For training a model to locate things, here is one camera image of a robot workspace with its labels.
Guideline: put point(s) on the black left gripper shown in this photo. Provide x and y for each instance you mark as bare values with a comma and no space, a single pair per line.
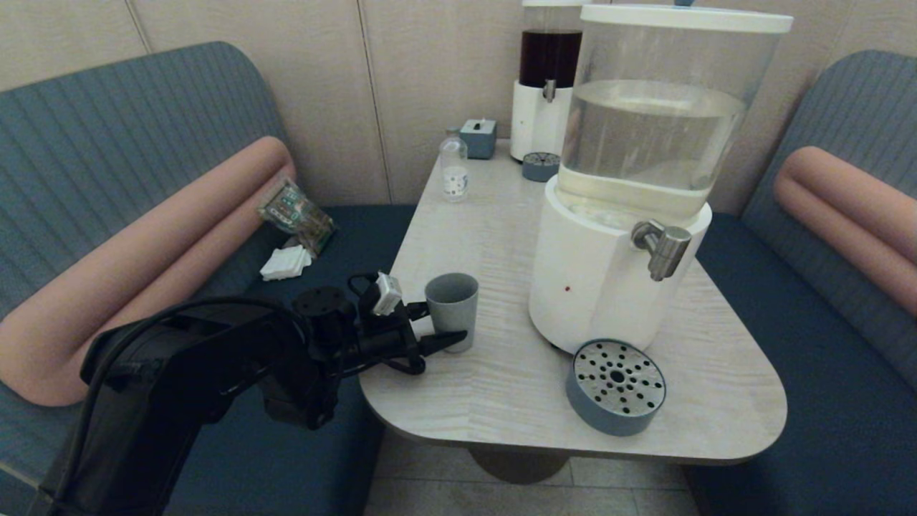
383,342

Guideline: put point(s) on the grey plastic cup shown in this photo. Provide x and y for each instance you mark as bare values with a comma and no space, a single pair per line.
453,308

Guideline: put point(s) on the small clear plastic bottle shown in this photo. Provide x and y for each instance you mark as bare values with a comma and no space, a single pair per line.
454,178

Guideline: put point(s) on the white folded napkins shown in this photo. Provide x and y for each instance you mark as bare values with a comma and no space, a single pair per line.
285,264

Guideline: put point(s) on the clear snack packet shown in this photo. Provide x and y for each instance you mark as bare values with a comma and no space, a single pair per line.
296,213

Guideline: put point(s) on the clear water dispenser white base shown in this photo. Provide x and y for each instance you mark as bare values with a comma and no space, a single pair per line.
594,272

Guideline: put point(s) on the small blue tissue box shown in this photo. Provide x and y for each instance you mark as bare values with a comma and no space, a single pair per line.
478,141

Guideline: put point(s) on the small round drip tray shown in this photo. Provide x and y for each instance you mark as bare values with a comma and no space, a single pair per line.
539,168

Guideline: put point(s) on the large round perforated drip tray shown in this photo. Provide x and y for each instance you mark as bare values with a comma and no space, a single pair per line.
616,380

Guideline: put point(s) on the dark beverage dispenser white base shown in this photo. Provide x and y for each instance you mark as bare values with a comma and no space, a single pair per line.
537,127

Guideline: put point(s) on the blue-grey booth sofa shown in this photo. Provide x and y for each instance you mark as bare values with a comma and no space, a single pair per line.
788,358
107,143

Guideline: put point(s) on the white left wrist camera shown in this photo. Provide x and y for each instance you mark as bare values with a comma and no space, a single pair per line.
387,294

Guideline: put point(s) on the round table pedestal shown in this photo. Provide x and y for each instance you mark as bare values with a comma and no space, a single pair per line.
516,466

